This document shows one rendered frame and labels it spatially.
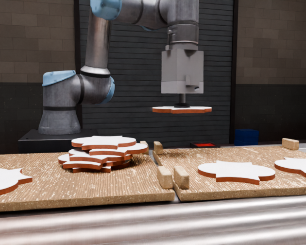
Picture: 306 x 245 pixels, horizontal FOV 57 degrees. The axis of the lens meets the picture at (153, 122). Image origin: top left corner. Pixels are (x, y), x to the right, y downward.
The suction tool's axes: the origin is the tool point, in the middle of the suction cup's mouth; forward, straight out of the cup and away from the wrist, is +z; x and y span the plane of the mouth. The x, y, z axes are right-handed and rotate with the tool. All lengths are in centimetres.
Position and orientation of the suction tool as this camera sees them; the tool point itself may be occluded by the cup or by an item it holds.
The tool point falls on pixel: (181, 112)
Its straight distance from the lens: 71.8
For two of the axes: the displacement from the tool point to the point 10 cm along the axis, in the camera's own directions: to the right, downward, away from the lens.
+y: 8.3, -0.6, 5.5
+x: -5.5, -0.9, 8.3
